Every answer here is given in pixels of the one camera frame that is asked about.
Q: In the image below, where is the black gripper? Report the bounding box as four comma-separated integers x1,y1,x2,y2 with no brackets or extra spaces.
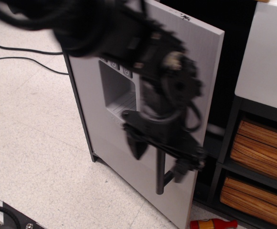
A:
122,110,206,183

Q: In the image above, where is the black door handle bar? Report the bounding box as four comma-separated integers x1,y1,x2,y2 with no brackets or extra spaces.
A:
155,149,174,195

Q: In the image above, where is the grey toy fridge door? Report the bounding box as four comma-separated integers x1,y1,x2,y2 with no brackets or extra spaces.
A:
64,0,225,229

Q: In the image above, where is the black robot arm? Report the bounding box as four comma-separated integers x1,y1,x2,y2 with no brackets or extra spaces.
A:
0,0,205,183

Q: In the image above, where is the grey ice water dispenser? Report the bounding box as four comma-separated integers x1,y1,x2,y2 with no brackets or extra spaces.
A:
98,59,141,126

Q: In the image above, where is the red toy ketchup bottle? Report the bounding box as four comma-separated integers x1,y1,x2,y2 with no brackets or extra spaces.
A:
190,219,238,229

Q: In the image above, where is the upper wooden striped basket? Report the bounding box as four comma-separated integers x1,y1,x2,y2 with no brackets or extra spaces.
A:
230,119,277,179

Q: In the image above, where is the wooden striped basket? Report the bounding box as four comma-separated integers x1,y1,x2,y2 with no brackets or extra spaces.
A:
220,177,277,226
230,119,277,179

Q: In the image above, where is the lower wooden striped basket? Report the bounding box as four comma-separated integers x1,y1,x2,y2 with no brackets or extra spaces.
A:
220,177,277,226

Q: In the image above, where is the dark grey toy kitchen cabinet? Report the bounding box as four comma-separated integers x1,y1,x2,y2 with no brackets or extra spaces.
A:
64,0,277,229

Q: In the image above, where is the black floor cable lower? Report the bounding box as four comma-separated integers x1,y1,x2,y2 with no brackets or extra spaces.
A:
0,56,68,75

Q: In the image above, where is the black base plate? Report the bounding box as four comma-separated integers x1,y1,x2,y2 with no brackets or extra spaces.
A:
2,202,45,229

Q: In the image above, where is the black braided cable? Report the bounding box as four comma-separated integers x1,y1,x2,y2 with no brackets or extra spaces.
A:
0,205,22,229

